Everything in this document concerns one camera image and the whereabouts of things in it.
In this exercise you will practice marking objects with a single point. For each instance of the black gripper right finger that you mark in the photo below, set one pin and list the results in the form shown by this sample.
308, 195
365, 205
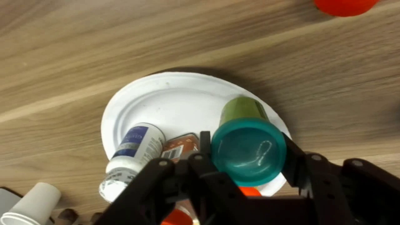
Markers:
308, 170

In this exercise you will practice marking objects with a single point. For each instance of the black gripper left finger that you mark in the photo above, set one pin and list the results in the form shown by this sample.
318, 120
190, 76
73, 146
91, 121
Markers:
205, 147

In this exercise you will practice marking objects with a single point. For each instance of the teal lid dough tub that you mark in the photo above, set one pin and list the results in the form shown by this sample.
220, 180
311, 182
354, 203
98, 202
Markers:
248, 145

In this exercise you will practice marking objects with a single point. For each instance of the white pill bottle blue label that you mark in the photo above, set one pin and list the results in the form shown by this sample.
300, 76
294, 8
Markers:
135, 151

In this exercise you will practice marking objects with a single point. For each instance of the red toy strawberry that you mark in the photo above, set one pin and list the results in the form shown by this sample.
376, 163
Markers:
345, 5

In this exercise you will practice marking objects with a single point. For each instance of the white paper plate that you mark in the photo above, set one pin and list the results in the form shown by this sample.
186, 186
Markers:
166, 100

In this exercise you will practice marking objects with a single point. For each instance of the white paper cup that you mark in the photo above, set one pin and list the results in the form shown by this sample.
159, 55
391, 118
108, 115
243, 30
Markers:
35, 206

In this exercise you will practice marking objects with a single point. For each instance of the white indoor planter with lamp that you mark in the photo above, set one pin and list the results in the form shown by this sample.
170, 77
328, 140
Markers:
6, 200

